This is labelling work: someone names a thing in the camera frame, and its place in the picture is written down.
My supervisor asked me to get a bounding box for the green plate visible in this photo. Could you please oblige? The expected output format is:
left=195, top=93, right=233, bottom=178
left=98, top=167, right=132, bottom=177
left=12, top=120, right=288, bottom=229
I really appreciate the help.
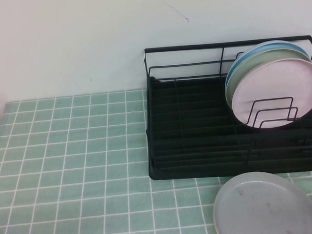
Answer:
left=223, top=47, right=312, bottom=105

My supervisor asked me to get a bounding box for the blue plate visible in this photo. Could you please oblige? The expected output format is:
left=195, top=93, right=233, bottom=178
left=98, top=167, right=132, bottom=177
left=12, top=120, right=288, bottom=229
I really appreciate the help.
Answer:
left=224, top=38, right=312, bottom=90

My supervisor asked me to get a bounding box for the black drip tray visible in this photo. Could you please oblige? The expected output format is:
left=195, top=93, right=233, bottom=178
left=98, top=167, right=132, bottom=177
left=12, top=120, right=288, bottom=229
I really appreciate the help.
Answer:
left=143, top=68, right=312, bottom=181

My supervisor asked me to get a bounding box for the green checked tablecloth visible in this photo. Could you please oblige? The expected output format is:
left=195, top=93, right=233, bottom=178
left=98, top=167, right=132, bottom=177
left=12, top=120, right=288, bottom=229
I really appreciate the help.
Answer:
left=0, top=81, right=312, bottom=234

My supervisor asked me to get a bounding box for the black wire dish rack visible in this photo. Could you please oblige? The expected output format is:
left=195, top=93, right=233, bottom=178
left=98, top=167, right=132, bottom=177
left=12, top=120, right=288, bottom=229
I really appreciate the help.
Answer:
left=143, top=35, right=312, bottom=175

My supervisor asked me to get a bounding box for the grey plate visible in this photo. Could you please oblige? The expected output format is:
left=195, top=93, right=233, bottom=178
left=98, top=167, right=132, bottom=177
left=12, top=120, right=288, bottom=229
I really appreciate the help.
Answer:
left=211, top=169, right=312, bottom=234

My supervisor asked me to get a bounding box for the pink plate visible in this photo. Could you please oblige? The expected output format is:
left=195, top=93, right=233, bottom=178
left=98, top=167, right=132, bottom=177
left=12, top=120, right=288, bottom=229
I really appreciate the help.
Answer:
left=229, top=58, right=312, bottom=131

